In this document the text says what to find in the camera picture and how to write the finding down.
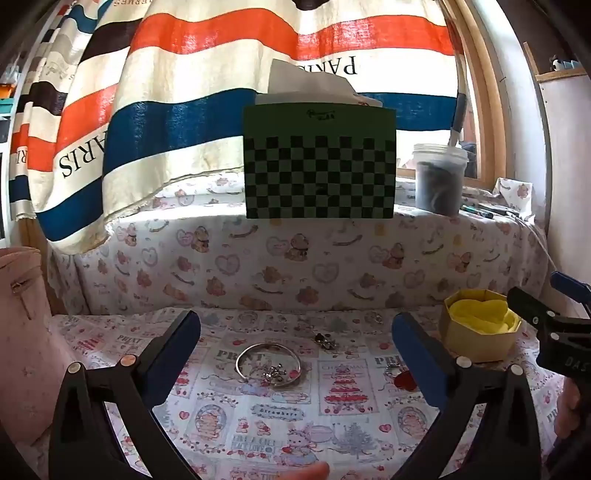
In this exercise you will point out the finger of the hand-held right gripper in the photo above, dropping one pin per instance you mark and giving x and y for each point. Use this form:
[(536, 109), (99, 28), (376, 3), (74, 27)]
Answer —
[(531, 307), (570, 286)]

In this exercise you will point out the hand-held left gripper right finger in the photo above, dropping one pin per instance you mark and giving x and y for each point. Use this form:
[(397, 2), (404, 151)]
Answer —
[(420, 360)]

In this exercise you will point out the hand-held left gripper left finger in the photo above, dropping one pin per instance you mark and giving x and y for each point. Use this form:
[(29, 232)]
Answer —
[(173, 360)]

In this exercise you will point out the yellow octagonal box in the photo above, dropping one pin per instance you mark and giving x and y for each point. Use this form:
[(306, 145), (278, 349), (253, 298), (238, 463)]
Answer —
[(480, 344)]

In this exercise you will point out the silver bangle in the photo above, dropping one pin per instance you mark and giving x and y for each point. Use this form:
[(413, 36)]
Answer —
[(240, 359)]

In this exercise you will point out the dark earring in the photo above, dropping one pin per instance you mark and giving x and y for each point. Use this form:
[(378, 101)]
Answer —
[(325, 340)]

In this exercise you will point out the person's right hand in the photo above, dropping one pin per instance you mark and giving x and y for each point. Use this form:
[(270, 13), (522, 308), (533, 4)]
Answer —
[(569, 410)]

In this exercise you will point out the person's left hand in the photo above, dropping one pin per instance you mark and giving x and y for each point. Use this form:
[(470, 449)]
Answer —
[(304, 473)]

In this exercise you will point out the yellow cloth lining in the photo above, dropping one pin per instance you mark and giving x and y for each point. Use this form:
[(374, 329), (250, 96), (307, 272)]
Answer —
[(485, 314)]

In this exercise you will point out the dark pen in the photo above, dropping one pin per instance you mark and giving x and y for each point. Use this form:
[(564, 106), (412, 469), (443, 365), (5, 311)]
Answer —
[(489, 210)]

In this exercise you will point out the strawberry printed tablecloth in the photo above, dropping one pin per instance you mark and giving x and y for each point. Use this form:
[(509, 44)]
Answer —
[(300, 415)]

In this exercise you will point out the white board panel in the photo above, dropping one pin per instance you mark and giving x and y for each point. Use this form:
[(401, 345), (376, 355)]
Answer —
[(565, 152)]

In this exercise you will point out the pink bag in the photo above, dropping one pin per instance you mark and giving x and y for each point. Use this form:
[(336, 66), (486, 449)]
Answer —
[(27, 350)]

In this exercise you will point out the bear and heart printed cloth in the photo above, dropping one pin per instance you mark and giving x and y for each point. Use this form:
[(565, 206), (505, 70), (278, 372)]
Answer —
[(286, 258)]

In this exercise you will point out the clear plastic tub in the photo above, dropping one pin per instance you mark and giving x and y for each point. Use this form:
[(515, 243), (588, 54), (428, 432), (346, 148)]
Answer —
[(438, 180)]

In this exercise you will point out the green black checkerboard card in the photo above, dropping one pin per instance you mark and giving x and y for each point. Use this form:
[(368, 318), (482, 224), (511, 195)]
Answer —
[(318, 166)]

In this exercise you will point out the white tissue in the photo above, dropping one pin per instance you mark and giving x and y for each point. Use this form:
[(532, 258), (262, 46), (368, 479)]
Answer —
[(304, 81)]

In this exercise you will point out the wooden window frame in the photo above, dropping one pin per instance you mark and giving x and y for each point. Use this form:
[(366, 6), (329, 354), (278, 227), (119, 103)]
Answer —
[(485, 92)]

